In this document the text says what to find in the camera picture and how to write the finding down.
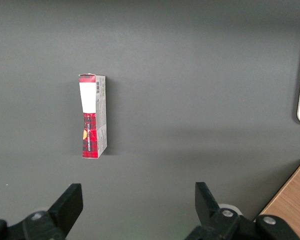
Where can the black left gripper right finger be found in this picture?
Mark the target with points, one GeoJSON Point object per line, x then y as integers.
{"type": "Point", "coordinates": [207, 207]}

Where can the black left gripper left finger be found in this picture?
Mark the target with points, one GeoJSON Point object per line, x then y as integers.
{"type": "Point", "coordinates": [65, 210]}

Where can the wooden drawer cabinet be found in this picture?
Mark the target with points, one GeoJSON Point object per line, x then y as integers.
{"type": "Point", "coordinates": [295, 195]}

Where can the red plaid carton box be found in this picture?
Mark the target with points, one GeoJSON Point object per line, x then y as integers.
{"type": "Point", "coordinates": [92, 140]}

